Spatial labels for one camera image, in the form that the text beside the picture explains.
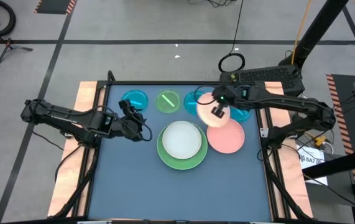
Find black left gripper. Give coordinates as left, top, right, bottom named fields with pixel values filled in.
left=118, top=99, right=147, bottom=142

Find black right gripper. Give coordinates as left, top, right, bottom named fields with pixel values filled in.
left=211, top=84, right=247, bottom=119

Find peach plastic plate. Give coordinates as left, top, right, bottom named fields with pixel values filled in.
left=196, top=91, right=231, bottom=128

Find blue transparent small plate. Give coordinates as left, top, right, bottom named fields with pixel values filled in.
left=229, top=105, right=252, bottom=123
left=121, top=89, right=149, bottom=113
left=183, top=90, right=208, bottom=116

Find pink plastic plate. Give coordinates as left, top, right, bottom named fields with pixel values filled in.
left=206, top=118, right=246, bottom=155

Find white plastic plate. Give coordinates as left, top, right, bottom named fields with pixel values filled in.
left=162, top=120, right=203, bottom=161

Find light green plastic plate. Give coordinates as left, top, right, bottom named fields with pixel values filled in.
left=156, top=121, right=209, bottom=171

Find green transparent small plate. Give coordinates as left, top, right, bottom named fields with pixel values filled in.
left=154, top=89, right=183, bottom=114

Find copper coloured side board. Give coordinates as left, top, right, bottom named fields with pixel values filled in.
left=47, top=81, right=107, bottom=218
left=257, top=81, right=314, bottom=219

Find yellow power plug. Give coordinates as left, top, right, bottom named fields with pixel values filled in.
left=313, top=135, right=327, bottom=147

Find white paper sign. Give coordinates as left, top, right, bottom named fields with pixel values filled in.
left=295, top=143, right=330, bottom=187

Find black metal bar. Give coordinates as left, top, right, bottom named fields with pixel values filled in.
left=301, top=148, right=355, bottom=180

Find black tripod stand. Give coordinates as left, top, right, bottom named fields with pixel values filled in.
left=0, top=37, right=34, bottom=65

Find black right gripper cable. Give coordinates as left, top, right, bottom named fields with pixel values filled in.
left=193, top=84, right=220, bottom=106

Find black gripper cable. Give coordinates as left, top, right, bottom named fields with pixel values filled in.
left=193, top=84, right=220, bottom=106
left=133, top=113, right=154, bottom=143

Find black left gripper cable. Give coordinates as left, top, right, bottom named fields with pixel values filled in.
left=133, top=113, right=154, bottom=143

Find black table frame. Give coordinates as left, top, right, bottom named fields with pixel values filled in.
left=79, top=80, right=279, bottom=224

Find black hanging cable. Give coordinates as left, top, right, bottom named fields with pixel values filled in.
left=217, top=0, right=246, bottom=74

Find black floor cables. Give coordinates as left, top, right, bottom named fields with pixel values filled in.
left=187, top=0, right=237, bottom=9

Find black camera pole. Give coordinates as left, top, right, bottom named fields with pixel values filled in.
left=278, top=0, right=349, bottom=68

